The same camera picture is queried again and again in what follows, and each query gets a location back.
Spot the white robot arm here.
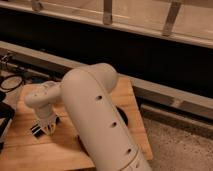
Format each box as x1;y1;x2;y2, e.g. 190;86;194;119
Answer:
25;63;152;171

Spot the metal railing frame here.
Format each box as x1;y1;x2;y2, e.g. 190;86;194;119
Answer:
0;0;213;49

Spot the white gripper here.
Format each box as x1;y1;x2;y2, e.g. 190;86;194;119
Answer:
30;107;58;137

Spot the black device at left edge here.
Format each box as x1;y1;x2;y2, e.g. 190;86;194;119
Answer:
0;91;15;152

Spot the black round object behind arm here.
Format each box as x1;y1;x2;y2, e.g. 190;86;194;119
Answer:
116;106;128;125

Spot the black coiled cable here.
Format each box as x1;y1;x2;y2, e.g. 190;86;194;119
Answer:
0;74;26;92

